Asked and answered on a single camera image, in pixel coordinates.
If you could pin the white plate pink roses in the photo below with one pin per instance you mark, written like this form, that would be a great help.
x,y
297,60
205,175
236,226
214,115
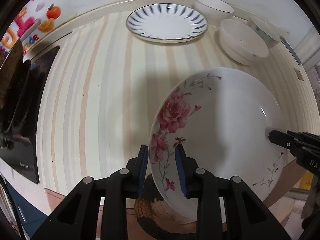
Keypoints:
x,y
221,117

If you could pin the dark blue phone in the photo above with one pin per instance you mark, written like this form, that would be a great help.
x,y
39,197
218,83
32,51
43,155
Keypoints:
x,y
291,50

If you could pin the black induction cooktop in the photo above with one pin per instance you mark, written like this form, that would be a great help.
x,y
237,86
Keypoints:
x,y
22,86

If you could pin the white blue-striped plate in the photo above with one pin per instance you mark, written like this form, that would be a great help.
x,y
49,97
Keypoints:
x,y
166,23

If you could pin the white bowl dark rim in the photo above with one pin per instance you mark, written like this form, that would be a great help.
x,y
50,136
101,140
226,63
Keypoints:
x,y
215,11

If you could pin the colourful fruit wall sticker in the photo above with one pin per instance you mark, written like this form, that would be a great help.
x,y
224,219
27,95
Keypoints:
x,y
35,20

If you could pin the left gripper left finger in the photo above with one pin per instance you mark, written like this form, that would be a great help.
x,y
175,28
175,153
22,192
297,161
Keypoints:
x,y
126,183

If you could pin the small brown card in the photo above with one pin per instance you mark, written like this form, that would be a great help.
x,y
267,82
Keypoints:
x,y
298,74

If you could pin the white bowl grey band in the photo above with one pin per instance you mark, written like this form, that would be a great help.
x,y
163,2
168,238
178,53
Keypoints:
x,y
266,32

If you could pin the plain white bowl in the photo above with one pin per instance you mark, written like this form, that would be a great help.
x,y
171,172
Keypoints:
x,y
241,43

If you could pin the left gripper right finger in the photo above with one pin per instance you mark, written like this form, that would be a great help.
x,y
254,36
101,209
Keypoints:
x,y
197,183

